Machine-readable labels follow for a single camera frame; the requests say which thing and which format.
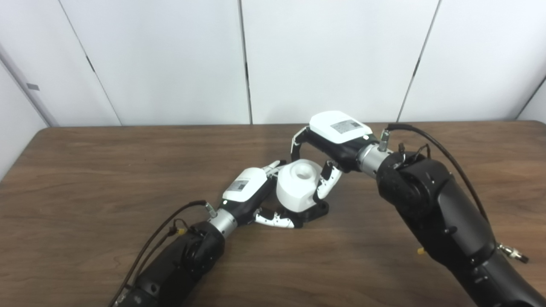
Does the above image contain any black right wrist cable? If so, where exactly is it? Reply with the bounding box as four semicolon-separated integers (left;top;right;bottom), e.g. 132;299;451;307
379;123;489;222

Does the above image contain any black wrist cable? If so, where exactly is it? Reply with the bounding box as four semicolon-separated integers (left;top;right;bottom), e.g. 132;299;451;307
109;200;216;307
379;123;489;222

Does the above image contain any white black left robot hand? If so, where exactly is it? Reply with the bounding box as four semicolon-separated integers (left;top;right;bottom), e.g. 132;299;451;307
218;160;305;229

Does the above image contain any round white piece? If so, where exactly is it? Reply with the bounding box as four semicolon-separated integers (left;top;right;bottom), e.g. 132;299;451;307
276;159;325;212

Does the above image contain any silver connector plug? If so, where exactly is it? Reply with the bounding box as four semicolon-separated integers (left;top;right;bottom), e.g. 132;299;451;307
499;244;529;264

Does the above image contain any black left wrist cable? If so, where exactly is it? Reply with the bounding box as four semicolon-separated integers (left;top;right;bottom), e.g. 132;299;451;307
109;200;216;307

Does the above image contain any black flanged holder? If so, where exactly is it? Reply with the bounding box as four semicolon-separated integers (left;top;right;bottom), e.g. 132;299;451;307
273;198;330;226

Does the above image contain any thin black looped wire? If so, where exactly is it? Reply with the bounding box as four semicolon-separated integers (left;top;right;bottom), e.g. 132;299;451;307
398;143;432;165

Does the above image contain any thin wire with yellow plug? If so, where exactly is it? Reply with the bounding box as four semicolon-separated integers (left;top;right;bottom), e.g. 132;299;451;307
128;219;188;290

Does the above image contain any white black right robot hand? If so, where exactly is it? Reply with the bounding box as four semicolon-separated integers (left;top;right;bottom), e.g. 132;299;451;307
291;111;380;200

